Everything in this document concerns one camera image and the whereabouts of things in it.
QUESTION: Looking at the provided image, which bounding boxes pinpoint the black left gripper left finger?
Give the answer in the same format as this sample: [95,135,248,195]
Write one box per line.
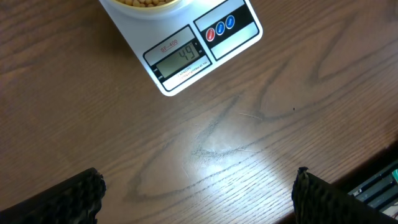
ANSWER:
[1,167,106,224]

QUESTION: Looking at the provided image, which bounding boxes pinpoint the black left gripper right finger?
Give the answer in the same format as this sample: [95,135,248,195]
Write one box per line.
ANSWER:
[292,167,397,224]

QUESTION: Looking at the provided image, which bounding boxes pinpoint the white digital kitchen scale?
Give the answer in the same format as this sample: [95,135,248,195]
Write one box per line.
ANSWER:
[100,0,263,96]

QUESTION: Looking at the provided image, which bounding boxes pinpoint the yellow plastic bowl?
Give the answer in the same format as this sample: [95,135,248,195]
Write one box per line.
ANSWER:
[109,0,180,10]

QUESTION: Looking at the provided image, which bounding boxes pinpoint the soybeans in yellow bowl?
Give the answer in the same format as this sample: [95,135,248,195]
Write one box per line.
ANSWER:
[117,0,173,7]

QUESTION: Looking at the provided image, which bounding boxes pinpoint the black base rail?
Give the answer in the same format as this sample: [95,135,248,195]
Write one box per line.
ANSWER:
[348,161,397,219]

